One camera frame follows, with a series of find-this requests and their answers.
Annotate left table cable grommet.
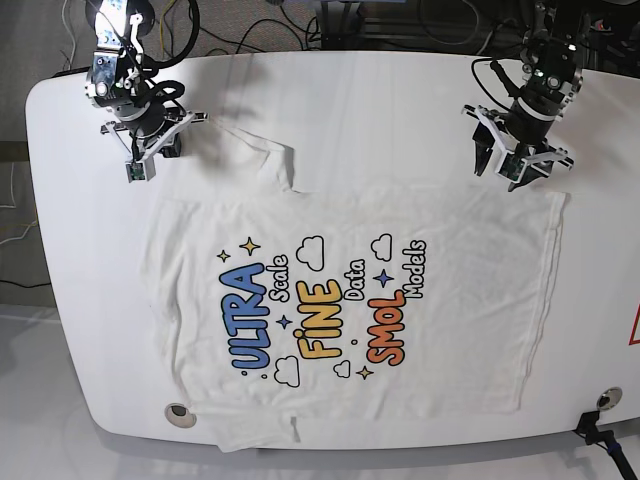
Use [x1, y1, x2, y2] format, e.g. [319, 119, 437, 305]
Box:
[164, 403, 197, 429]

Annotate white printed T-shirt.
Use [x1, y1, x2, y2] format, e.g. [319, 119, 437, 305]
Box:
[141, 123, 567, 451]

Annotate yellow cable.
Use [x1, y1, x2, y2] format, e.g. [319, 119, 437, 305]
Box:
[157, 0, 177, 56]

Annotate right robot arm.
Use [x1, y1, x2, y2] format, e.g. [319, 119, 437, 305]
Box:
[85, 1, 204, 163]

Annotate tangled black floor cables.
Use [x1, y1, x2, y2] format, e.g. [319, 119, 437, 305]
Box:
[189, 0, 501, 56]

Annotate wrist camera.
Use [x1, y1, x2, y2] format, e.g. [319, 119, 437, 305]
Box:
[125, 158, 156, 183]
[495, 152, 528, 184]

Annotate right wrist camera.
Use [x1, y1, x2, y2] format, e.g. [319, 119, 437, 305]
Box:
[125, 158, 156, 183]

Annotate right table cable grommet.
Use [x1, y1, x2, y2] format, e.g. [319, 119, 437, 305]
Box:
[596, 387, 623, 411]

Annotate black clamp with cable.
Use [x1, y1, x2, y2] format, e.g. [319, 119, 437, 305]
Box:
[573, 411, 638, 480]

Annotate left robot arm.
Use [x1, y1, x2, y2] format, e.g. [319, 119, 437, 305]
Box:
[462, 1, 585, 192]

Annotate table cable grommet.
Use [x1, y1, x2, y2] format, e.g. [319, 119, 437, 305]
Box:
[596, 387, 623, 411]
[164, 403, 197, 429]

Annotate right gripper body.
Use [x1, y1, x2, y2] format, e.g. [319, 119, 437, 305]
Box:
[100, 100, 208, 160]

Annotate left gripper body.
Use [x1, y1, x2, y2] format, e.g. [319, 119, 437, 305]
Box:
[462, 96, 574, 171]

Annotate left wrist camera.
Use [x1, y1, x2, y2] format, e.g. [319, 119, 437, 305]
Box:
[495, 152, 528, 184]

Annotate white cable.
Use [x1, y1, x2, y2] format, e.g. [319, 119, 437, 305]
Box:
[58, 0, 86, 76]

